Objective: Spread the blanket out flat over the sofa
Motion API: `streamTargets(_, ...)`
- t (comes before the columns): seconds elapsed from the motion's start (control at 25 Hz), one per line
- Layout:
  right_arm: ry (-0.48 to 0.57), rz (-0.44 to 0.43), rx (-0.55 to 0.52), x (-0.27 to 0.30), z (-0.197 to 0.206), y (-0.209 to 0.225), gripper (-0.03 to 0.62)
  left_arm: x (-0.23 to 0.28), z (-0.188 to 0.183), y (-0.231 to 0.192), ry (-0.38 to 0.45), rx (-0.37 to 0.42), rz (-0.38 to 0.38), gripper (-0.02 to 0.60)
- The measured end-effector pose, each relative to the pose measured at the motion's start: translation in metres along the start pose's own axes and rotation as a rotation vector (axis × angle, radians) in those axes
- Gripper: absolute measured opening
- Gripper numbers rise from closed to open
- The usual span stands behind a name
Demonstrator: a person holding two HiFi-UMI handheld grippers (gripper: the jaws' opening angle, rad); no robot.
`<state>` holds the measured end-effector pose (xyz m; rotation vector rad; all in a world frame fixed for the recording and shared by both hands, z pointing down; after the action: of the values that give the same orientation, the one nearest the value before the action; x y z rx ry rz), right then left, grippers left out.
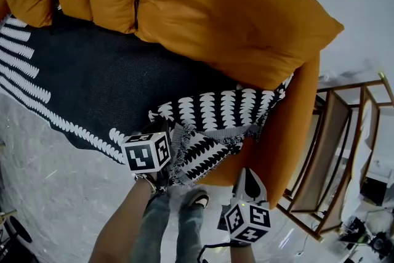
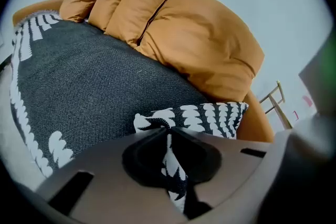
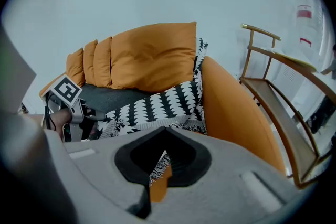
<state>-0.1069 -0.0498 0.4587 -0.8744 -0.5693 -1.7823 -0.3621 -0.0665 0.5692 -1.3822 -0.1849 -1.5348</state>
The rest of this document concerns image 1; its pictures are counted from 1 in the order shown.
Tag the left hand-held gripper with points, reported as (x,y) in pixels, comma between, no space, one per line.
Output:
(141,154)

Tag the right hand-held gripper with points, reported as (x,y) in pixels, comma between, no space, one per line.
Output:
(246,221)

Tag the orange sofa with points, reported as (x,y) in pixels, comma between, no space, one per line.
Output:
(286,148)

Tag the black white patterned throw blanket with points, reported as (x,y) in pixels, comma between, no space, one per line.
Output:
(92,86)

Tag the wide orange sofa cushion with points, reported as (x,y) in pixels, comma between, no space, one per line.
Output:
(231,18)

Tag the person's left forearm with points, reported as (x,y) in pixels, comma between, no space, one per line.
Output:
(120,224)

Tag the person's right forearm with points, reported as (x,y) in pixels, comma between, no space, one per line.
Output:
(241,254)

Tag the person's right shoe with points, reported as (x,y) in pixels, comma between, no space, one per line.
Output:
(197,198)

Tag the person's right leg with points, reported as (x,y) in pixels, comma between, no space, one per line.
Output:
(189,234)

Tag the wooden shelf rack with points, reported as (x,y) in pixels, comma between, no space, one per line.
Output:
(332,148)

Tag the black round stool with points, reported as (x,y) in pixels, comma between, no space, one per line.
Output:
(21,229)

